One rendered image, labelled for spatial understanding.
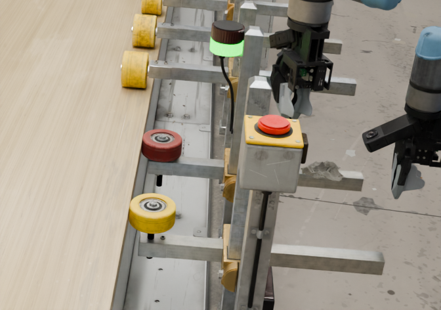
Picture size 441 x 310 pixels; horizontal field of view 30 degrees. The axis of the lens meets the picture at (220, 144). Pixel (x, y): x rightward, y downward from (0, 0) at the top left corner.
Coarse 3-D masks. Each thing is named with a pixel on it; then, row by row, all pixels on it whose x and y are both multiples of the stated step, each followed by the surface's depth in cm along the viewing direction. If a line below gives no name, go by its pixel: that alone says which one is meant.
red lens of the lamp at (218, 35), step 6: (216, 30) 147; (222, 30) 146; (240, 30) 147; (216, 36) 147; (222, 36) 146; (228, 36) 146; (234, 36) 146; (240, 36) 147; (222, 42) 147; (228, 42) 147; (234, 42) 147
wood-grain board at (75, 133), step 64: (0, 0) 227; (64, 0) 232; (128, 0) 238; (0, 64) 189; (64, 64) 192; (0, 128) 162; (64, 128) 164; (128, 128) 167; (0, 192) 141; (64, 192) 143; (128, 192) 145; (0, 256) 126; (64, 256) 127
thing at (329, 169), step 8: (304, 168) 165; (312, 168) 166; (320, 168) 166; (328, 168) 166; (336, 168) 165; (312, 176) 164; (320, 176) 164; (328, 176) 165; (336, 176) 165; (344, 176) 166
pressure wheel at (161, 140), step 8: (144, 136) 163; (152, 136) 164; (160, 136) 163; (168, 136) 165; (176, 136) 165; (144, 144) 162; (152, 144) 161; (160, 144) 161; (168, 144) 161; (176, 144) 162; (144, 152) 162; (152, 152) 161; (160, 152) 161; (168, 152) 161; (176, 152) 162; (160, 160) 161; (168, 160) 162; (160, 176) 167; (160, 184) 168
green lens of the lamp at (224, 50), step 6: (210, 42) 149; (216, 42) 148; (210, 48) 150; (216, 48) 148; (222, 48) 147; (228, 48) 147; (234, 48) 148; (240, 48) 149; (216, 54) 148; (222, 54) 148; (228, 54) 148; (234, 54) 148; (240, 54) 150
